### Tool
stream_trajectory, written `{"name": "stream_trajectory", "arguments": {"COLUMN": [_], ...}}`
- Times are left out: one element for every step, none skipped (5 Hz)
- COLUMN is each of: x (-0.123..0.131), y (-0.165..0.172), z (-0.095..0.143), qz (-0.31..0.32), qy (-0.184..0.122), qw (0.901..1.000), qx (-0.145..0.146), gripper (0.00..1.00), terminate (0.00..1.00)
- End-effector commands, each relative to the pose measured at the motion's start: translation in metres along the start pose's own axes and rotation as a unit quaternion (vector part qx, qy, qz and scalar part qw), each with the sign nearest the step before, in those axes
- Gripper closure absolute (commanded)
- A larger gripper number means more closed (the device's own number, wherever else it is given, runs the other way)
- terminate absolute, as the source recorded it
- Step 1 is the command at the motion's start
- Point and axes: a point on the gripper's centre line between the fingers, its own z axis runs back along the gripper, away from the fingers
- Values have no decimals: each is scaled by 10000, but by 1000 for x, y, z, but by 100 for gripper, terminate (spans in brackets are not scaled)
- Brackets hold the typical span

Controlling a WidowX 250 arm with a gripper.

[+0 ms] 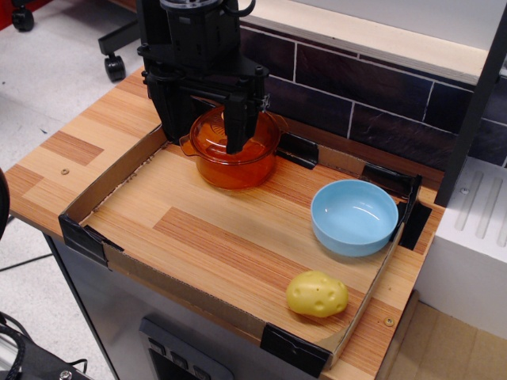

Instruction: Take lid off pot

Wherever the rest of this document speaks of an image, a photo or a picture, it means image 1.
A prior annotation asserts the black caster wheel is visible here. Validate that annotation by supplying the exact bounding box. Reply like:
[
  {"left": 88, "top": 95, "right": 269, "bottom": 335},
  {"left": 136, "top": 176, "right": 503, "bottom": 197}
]
[{"left": 11, "top": 0, "right": 35, "bottom": 32}]

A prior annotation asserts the orange transparent pot lid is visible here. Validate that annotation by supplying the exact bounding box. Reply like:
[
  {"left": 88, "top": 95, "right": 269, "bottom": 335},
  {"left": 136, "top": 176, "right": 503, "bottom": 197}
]
[{"left": 180, "top": 107, "right": 282, "bottom": 165}]

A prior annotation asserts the light blue bowl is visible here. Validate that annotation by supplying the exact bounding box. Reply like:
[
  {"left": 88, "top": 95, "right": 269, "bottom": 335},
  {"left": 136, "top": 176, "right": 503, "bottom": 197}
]
[{"left": 311, "top": 180, "right": 399, "bottom": 257}]

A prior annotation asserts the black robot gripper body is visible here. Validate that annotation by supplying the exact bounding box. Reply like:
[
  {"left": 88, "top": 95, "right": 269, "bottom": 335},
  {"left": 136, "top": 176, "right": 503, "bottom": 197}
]
[{"left": 136, "top": 1, "right": 269, "bottom": 104}]

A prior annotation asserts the yellow toy potato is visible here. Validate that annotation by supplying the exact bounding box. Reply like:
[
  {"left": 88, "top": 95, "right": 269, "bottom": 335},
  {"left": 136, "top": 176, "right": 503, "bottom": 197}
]
[{"left": 286, "top": 271, "right": 349, "bottom": 317}]

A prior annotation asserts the white ribbed drainer block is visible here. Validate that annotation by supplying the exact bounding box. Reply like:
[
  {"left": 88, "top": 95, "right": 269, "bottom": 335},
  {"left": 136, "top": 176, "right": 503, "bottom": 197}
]
[{"left": 415, "top": 158, "right": 506, "bottom": 338}]

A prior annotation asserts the black office chair base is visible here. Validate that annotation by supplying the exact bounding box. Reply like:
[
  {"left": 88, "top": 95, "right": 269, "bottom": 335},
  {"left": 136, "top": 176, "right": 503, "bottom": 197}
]
[{"left": 98, "top": 20, "right": 140, "bottom": 82}]

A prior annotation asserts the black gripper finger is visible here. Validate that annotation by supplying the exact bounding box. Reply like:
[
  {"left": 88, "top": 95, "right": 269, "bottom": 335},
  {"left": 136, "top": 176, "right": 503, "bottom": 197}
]
[
  {"left": 223, "top": 93, "right": 261, "bottom": 154},
  {"left": 147, "top": 74, "right": 206, "bottom": 143}
]

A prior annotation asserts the orange transparent pot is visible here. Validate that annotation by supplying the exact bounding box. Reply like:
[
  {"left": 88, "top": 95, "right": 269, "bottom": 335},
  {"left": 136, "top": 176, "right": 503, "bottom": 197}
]
[{"left": 194, "top": 112, "right": 288, "bottom": 190}]

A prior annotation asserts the dark right vertical post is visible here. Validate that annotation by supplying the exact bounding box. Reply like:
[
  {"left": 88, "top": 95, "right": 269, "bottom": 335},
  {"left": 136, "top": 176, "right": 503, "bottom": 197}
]
[{"left": 434, "top": 8, "right": 506, "bottom": 207}]

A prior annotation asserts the cardboard fence with black tape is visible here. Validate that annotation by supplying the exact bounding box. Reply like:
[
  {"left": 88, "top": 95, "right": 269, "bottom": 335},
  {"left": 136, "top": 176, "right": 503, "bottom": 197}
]
[{"left": 59, "top": 125, "right": 440, "bottom": 379}]

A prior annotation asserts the grey control panel with buttons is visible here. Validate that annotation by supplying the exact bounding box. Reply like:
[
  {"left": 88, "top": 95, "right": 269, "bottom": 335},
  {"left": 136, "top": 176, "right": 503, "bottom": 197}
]
[{"left": 139, "top": 317, "right": 234, "bottom": 380}]

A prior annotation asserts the black braided cable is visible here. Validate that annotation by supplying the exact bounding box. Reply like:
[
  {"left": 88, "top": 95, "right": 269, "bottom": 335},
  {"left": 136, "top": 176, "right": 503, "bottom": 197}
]
[{"left": 0, "top": 310, "right": 88, "bottom": 380}]

